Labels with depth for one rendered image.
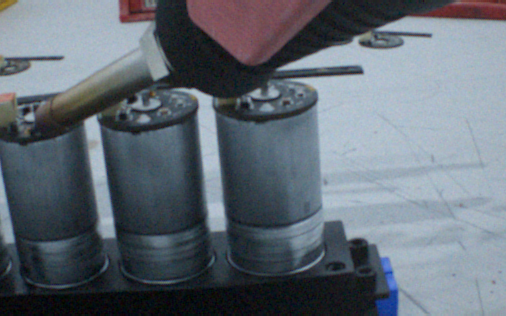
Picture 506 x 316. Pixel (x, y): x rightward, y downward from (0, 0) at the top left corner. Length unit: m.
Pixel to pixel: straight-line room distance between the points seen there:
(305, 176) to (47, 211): 0.06
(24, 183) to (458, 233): 0.14
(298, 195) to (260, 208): 0.01
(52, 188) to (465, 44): 0.31
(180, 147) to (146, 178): 0.01
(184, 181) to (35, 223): 0.04
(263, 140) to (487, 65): 0.25
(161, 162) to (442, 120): 0.19
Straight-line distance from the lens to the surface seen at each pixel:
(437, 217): 0.30
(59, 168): 0.22
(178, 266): 0.23
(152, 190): 0.22
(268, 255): 0.23
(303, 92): 0.22
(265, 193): 0.22
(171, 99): 0.23
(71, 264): 0.23
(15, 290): 0.24
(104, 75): 0.18
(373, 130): 0.37
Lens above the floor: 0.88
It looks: 23 degrees down
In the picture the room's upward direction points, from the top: 5 degrees counter-clockwise
